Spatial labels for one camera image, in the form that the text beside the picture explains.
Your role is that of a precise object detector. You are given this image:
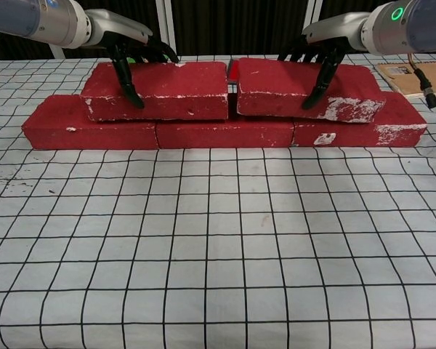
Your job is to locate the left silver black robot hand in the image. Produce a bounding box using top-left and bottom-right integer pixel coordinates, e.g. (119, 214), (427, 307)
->
(85, 9), (180, 110)

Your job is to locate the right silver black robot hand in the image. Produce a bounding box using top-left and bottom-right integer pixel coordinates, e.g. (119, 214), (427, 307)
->
(278, 12), (371, 111)

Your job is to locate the red brick with small hole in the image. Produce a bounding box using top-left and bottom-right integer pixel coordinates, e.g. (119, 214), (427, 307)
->
(79, 61), (230, 123)

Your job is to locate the red brick with white mark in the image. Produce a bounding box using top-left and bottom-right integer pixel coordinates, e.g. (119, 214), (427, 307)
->
(292, 90), (429, 148)

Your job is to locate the black pleated curtain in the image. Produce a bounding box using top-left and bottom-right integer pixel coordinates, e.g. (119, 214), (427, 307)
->
(0, 0), (436, 61)

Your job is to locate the red foam brick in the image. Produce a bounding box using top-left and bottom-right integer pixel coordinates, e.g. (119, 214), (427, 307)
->
(21, 95), (159, 151)
(155, 118), (296, 150)

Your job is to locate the red rectangular tray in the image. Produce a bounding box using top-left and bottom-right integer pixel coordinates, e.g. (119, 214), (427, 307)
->
(227, 57), (240, 87)

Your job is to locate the white black grid tablecloth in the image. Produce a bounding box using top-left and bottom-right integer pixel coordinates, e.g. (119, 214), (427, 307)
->
(0, 53), (436, 349)

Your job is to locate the white double frame post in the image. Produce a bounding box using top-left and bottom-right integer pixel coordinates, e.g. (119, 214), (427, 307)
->
(155, 0), (179, 57)

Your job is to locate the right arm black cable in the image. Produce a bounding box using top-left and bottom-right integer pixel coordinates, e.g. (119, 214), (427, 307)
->
(406, 52), (436, 109)

